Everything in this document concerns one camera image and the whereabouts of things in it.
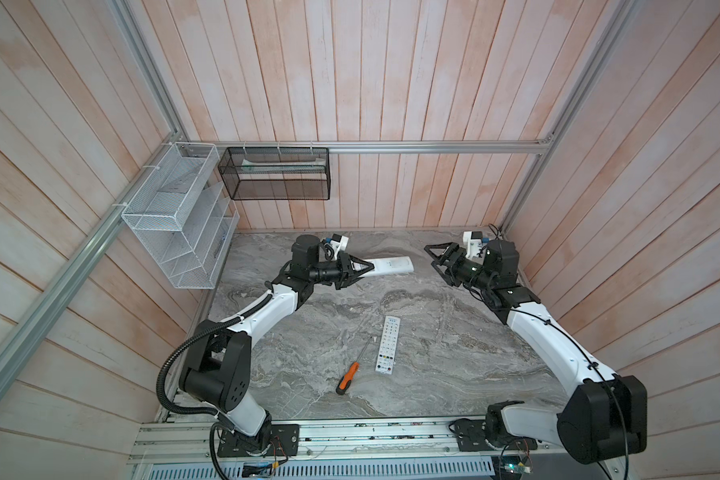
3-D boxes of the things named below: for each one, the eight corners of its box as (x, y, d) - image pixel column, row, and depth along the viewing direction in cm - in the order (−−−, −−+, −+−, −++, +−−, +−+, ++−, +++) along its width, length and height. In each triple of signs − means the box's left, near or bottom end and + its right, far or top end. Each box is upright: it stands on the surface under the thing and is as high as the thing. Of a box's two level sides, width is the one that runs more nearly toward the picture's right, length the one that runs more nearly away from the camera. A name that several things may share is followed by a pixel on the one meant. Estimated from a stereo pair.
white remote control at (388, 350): (374, 371, 87) (375, 369, 85) (384, 318, 98) (385, 315, 96) (393, 376, 86) (394, 373, 84) (401, 322, 97) (402, 318, 95)
